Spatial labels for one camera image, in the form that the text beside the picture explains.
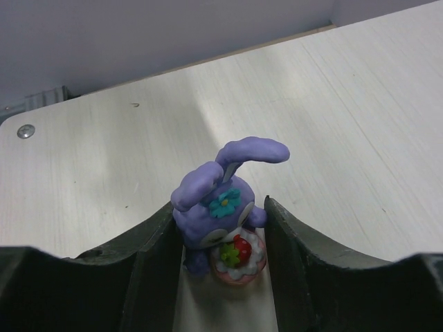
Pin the white two-tier shelf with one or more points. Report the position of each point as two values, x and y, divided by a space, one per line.
359 108

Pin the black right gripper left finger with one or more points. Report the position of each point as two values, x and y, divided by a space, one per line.
126 284

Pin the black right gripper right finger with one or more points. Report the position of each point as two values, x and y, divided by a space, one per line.
321 285

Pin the purple bunny with strawberry cake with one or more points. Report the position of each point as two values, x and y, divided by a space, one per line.
216 213

